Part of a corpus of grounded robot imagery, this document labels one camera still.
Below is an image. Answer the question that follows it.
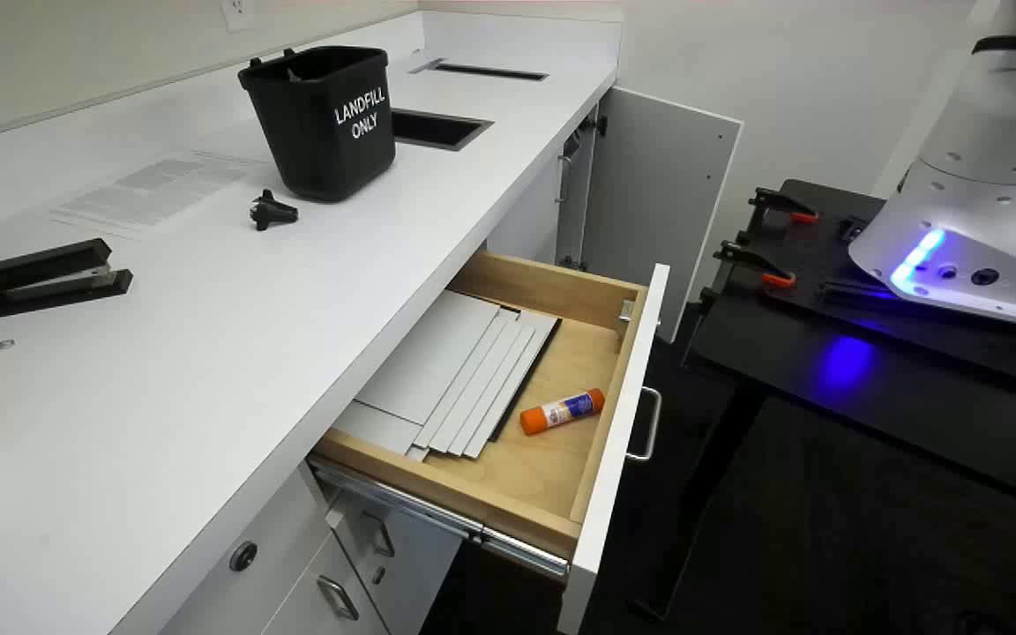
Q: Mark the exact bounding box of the orange capped glue stick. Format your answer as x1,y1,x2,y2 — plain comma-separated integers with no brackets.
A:
515,385,610,438

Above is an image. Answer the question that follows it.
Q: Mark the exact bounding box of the wooden drawer with white front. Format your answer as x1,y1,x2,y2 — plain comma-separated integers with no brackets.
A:
306,246,675,635

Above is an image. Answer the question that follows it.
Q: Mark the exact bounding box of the white cabinet door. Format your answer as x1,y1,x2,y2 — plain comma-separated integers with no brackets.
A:
583,85,748,345

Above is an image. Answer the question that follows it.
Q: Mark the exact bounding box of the black clamp with orange tip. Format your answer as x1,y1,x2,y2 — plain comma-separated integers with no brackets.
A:
748,185,824,229
714,241,802,295

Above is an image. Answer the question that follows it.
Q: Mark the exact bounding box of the black staple remover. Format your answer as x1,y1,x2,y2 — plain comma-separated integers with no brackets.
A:
246,186,303,233

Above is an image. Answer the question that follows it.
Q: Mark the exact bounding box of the black landfill waste bin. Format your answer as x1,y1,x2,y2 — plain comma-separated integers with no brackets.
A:
236,41,397,206

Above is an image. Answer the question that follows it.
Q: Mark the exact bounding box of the white base cabinet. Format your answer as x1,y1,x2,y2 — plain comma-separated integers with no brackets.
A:
160,461,470,635

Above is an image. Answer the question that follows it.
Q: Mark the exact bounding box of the round silver cabinet lock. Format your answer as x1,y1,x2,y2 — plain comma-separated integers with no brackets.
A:
225,538,260,576

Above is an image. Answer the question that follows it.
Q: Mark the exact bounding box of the printed white paper sheet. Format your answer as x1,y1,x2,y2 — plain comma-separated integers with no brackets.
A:
54,153,256,233

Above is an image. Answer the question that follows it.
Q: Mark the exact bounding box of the black robot table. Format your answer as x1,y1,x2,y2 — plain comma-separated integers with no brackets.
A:
660,178,1016,635

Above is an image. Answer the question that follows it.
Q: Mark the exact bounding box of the long black stapler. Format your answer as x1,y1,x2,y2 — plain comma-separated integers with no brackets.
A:
0,237,136,332

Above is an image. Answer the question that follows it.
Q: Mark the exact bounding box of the silver drawer pull handle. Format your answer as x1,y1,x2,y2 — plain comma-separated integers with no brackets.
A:
623,385,667,466

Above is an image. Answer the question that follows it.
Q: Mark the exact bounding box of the silver cabinet drawer handle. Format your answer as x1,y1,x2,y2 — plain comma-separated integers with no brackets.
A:
315,573,362,623
360,507,397,562

